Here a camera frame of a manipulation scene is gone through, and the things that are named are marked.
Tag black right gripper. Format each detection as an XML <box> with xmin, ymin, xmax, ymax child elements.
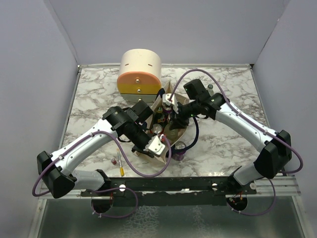
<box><xmin>168</xmin><ymin>100</ymin><xmax>200</xmax><ymax>129</ymax></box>

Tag red cola can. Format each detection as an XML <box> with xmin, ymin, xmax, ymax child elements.
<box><xmin>151</xmin><ymin>123</ymin><xmax>163</xmax><ymax>135</ymax></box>

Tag cream canvas tote bag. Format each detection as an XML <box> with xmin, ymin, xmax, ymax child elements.
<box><xmin>134</xmin><ymin>80</ymin><xmax>190</xmax><ymax>164</ymax></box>

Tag clear plastic bottle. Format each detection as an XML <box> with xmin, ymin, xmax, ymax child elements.
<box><xmin>164</xmin><ymin>123</ymin><xmax>179</xmax><ymax>144</ymax></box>

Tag green glass bottle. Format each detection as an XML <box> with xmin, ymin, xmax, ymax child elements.
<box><xmin>154</xmin><ymin>107</ymin><xmax>166</xmax><ymax>125</ymax></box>

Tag purple soda can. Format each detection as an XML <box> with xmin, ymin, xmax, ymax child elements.
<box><xmin>163</xmin><ymin>107</ymin><xmax>172</xmax><ymax>117</ymax></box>
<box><xmin>173</xmin><ymin>141</ymin><xmax>186</xmax><ymax>161</ymax></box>

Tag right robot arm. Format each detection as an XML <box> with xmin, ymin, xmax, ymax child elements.
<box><xmin>162</xmin><ymin>79</ymin><xmax>292</xmax><ymax>194</ymax></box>

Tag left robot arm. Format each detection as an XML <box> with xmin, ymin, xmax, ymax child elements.
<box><xmin>37</xmin><ymin>101</ymin><xmax>158</xmax><ymax>198</ymax></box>

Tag yellow capped pen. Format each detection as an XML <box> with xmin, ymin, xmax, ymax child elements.
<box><xmin>117</xmin><ymin>149</ymin><xmax>125</xmax><ymax>177</ymax></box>

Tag small red vial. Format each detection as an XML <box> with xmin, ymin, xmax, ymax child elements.
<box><xmin>110</xmin><ymin>158</ymin><xmax>117</xmax><ymax>165</ymax></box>

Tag round drawer storage box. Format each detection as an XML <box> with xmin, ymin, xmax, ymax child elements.
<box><xmin>117</xmin><ymin>49</ymin><xmax>161</xmax><ymax>103</ymax></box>

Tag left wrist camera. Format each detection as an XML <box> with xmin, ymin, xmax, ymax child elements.
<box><xmin>145</xmin><ymin>135</ymin><xmax>165</xmax><ymax>157</ymax></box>

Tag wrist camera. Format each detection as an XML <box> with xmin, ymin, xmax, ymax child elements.
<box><xmin>145</xmin><ymin>135</ymin><xmax>165</xmax><ymax>157</ymax></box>
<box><xmin>162</xmin><ymin>93</ymin><xmax>178</xmax><ymax>114</ymax></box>

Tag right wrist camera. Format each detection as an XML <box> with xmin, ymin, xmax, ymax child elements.
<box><xmin>162</xmin><ymin>93</ymin><xmax>178</xmax><ymax>114</ymax></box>

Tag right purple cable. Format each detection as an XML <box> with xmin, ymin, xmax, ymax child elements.
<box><xmin>169</xmin><ymin>68</ymin><xmax>304</xmax><ymax>216</ymax></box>

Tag purple cable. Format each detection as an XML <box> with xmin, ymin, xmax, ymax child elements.
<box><xmin>169</xmin><ymin>68</ymin><xmax>304</xmax><ymax>216</ymax></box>
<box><xmin>32</xmin><ymin>131</ymin><xmax>173</xmax><ymax>219</ymax></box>

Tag black mounting rail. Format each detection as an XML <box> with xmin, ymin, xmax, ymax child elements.
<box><xmin>80</xmin><ymin>176</ymin><xmax>258</xmax><ymax>208</ymax></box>

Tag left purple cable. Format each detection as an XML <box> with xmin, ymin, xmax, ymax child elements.
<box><xmin>32</xmin><ymin>131</ymin><xmax>173</xmax><ymax>219</ymax></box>

